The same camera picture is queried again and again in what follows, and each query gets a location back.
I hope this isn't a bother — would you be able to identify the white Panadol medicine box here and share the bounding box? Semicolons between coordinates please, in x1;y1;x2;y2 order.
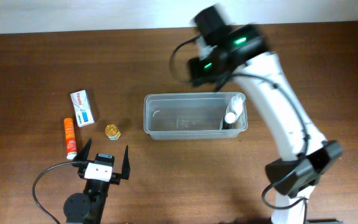
70;90;94;128

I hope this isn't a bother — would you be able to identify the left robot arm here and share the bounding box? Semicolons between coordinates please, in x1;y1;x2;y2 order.
63;140;131;224

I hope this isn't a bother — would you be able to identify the orange tablet tube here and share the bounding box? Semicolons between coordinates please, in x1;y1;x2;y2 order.
63;118;77;160

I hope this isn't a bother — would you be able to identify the gold lid balm jar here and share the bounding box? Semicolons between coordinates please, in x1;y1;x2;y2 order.
105;124;121;141

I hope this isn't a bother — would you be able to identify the white spray bottle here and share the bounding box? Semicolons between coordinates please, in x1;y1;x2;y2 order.
226;93;246;117

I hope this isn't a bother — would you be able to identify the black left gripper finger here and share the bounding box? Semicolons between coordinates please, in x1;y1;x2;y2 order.
121;145;131;180
73;139;92;162

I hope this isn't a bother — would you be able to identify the dark bottle white cap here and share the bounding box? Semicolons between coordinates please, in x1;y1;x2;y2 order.
220;112;236;129

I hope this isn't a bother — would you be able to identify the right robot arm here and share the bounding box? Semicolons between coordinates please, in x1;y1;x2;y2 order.
188;6;343;223

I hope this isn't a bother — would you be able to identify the clear plastic container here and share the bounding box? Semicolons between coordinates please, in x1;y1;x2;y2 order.
144;92;248;140

